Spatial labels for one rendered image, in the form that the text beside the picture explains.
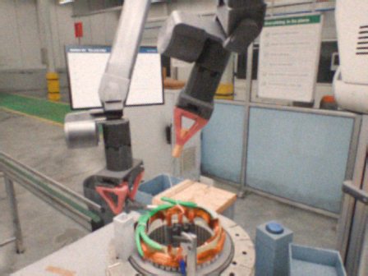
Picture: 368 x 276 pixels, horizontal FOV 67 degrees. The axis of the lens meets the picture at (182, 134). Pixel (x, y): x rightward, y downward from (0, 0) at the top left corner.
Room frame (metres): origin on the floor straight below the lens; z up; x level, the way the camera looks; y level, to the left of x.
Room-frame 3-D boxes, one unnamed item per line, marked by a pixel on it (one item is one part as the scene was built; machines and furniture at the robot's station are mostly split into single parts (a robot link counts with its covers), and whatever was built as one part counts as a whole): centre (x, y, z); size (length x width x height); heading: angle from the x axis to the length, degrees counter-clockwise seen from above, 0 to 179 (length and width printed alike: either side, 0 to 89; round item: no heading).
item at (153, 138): (3.27, 0.31, 0.60); 1.02 x 0.55 x 1.20; 50
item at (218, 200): (0.82, -0.04, 1.05); 0.20 x 0.19 x 0.02; 53
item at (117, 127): (0.57, 0.14, 1.34); 0.07 x 0.06 x 0.07; 104
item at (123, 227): (0.50, 0.12, 1.14); 0.03 x 0.03 x 0.09; 56
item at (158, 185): (0.92, 0.08, 0.92); 0.17 x 0.11 x 0.28; 143
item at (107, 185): (0.56, 0.14, 1.21); 0.07 x 0.07 x 0.09; 72
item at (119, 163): (0.58, 0.14, 1.28); 0.10 x 0.07 x 0.07; 162
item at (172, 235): (0.41, 0.00, 1.21); 0.04 x 0.04 x 0.03; 56
